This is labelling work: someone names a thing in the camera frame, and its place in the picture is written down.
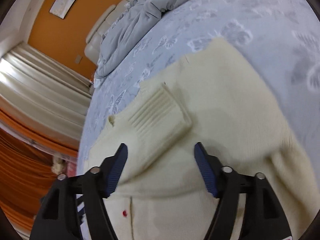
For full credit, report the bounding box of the cream sheer curtain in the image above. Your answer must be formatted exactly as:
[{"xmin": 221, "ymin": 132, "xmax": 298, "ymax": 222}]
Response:
[{"xmin": 1, "ymin": 43, "xmax": 92, "ymax": 157}]

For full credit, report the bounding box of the grey crumpled duvet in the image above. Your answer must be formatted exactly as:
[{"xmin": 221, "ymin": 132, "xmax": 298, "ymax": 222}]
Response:
[{"xmin": 94, "ymin": 0, "xmax": 189, "ymax": 87}]

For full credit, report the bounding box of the wall socket plate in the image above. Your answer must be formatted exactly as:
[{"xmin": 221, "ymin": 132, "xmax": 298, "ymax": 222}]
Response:
[{"xmin": 75, "ymin": 55, "xmax": 82, "ymax": 64}]

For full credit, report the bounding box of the pink patterned blanket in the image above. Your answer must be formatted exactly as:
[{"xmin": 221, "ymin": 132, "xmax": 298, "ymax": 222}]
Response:
[{"xmin": 66, "ymin": 161, "xmax": 77, "ymax": 177}]

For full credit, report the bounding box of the blue butterfly bed sheet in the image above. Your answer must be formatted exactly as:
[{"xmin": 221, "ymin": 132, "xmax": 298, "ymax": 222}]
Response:
[{"xmin": 77, "ymin": 0, "xmax": 319, "ymax": 173}]

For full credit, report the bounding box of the orange curtain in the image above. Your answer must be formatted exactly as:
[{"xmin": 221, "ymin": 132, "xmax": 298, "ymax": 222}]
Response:
[{"xmin": 1, "ymin": 111, "xmax": 79, "ymax": 231}]

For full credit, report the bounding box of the cream knit sweater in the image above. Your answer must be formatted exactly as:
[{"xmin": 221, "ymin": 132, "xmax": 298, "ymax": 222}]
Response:
[{"xmin": 85, "ymin": 38, "xmax": 319, "ymax": 239}]

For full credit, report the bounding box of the cream padded headboard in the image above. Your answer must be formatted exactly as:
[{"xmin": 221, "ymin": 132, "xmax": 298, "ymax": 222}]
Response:
[{"xmin": 84, "ymin": 0, "xmax": 132, "ymax": 66}]

